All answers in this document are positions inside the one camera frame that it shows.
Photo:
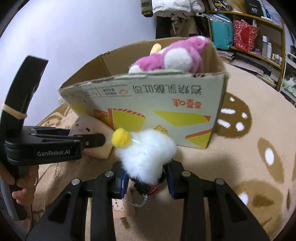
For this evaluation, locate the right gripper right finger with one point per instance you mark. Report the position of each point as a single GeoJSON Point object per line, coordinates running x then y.
{"type": "Point", "coordinates": [230, 219]}

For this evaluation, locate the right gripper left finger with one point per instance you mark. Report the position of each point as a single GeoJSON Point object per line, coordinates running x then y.
{"type": "Point", "coordinates": [65, 218]}

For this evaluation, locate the white fluffy plush keychain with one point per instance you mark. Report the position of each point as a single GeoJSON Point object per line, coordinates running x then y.
{"type": "Point", "coordinates": [143, 155]}

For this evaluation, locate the pink bear plush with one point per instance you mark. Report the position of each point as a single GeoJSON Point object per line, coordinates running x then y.
{"type": "Point", "coordinates": [183, 55]}

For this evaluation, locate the yellow dog plush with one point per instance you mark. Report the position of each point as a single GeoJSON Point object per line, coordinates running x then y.
{"type": "Point", "coordinates": [155, 48]}

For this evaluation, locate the person's left hand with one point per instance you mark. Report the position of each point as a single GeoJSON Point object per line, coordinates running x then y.
{"type": "Point", "coordinates": [25, 196]}

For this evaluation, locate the paper hang tag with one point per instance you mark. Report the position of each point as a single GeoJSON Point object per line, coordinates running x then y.
{"type": "Point", "coordinates": [121, 208]}

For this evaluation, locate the pink square face plush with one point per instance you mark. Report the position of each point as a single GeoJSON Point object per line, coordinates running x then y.
{"type": "Point", "coordinates": [95, 136]}

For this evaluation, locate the beige patterned carpet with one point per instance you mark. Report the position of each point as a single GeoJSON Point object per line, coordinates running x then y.
{"type": "Point", "coordinates": [253, 151]}

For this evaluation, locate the cardboard box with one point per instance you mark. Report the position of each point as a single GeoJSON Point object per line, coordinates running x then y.
{"type": "Point", "coordinates": [185, 106]}

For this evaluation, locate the white trolley cart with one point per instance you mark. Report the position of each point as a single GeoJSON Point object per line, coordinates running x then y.
{"type": "Point", "coordinates": [287, 88]}

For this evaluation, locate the stack of books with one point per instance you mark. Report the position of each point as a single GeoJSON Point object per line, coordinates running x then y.
{"type": "Point", "coordinates": [225, 55]}

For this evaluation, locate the wooden shelf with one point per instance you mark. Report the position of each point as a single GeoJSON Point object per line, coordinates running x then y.
{"type": "Point", "coordinates": [258, 32]}

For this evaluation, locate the red gift bag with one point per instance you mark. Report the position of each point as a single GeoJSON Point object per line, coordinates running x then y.
{"type": "Point", "coordinates": [244, 35]}

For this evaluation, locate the teal bag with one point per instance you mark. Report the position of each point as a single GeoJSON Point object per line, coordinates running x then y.
{"type": "Point", "coordinates": [222, 31]}

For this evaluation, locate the black box with 40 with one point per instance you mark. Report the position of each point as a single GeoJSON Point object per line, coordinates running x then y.
{"type": "Point", "coordinates": [253, 7]}

